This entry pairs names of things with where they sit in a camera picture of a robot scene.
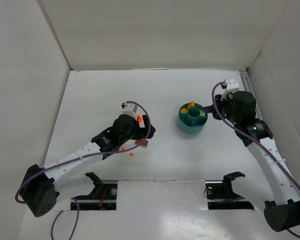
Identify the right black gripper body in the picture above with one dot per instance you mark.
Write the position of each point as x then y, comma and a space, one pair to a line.
217, 110

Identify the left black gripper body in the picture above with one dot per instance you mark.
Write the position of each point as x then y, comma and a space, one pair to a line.
145, 129

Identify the yellow lego brick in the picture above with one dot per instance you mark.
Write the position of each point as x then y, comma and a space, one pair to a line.
183, 110
191, 105

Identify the purple lego brick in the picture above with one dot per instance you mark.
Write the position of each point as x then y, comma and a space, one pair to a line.
208, 109

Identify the light green lego brick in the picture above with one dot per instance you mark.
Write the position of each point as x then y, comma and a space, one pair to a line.
202, 113

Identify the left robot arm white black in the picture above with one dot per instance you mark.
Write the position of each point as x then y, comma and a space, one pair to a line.
43, 187

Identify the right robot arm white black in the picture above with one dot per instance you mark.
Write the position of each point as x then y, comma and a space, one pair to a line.
280, 206

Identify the brown lego plate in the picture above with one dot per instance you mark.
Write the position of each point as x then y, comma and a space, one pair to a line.
142, 143

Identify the orange cone lego piece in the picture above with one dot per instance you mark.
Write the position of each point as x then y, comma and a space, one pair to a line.
139, 118

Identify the teal round divided container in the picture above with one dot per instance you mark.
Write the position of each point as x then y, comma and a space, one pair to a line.
191, 122

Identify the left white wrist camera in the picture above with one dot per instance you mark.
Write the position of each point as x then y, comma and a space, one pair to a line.
129, 109

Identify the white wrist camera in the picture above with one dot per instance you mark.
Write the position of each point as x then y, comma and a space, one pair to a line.
230, 86
129, 109

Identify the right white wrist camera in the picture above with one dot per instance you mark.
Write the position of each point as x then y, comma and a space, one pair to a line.
230, 86

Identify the aluminium rail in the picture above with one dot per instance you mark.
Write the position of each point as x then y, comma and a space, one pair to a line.
248, 87

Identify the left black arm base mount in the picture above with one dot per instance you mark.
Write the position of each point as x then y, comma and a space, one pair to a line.
103, 196

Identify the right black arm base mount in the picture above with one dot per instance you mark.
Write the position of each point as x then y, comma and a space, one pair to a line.
220, 195

